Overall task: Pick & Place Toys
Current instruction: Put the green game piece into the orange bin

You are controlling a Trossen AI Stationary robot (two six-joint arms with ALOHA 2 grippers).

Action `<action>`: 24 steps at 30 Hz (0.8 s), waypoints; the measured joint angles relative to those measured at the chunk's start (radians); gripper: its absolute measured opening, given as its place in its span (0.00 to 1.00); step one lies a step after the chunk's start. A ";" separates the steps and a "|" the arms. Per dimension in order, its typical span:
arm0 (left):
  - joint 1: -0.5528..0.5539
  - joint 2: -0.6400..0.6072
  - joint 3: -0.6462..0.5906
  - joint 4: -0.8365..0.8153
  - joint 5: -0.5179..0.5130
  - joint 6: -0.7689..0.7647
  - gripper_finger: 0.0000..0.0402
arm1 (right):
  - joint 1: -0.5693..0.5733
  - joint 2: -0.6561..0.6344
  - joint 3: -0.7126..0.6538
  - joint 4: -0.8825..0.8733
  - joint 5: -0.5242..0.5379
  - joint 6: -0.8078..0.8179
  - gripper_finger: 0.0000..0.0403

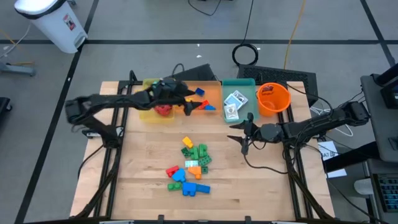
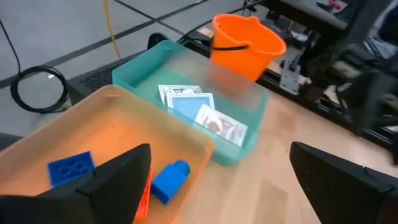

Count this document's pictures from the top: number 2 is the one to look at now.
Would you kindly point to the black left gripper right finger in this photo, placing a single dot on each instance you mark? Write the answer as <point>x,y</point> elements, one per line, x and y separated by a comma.
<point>342,193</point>

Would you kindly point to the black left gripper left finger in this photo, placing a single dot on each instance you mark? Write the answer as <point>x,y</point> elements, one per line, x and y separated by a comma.
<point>118,186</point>

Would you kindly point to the red-orange narrow brick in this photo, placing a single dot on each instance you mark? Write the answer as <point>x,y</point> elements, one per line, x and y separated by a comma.
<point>144,199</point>

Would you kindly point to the blue two-stud brick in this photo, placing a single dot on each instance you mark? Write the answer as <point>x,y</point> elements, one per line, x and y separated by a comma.
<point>71,168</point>

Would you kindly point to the small blue toy brick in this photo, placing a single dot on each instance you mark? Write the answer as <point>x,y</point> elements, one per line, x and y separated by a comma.
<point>171,182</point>

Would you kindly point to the blue bordered trading card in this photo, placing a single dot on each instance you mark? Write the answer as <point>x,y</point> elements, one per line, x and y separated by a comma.
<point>189,104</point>

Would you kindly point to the grey picture trading card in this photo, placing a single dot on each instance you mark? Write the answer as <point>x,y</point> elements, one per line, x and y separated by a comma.
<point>178,89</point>

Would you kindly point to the trading card with portrait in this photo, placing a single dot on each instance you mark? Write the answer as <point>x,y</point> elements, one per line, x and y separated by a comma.
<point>222,126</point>

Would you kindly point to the orange plastic bucket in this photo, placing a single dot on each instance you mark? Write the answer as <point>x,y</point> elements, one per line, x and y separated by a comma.
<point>245,43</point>

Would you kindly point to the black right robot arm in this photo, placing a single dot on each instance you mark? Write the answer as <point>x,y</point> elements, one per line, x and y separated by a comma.
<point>373,99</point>

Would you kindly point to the orange translucent plastic tray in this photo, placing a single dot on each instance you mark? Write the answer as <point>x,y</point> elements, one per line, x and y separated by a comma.
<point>109,137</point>

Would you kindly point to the teal translucent plastic tray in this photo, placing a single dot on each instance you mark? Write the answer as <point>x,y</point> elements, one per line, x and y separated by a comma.
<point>149,65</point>

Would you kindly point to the grey desk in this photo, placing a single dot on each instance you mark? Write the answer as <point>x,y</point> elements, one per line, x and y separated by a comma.
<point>304,12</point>

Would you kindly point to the black aluminium frame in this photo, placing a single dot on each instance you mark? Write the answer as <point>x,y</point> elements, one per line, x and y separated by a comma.
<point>311,99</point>

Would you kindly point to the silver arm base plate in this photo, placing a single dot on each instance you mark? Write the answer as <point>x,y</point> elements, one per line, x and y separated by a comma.
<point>289,79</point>

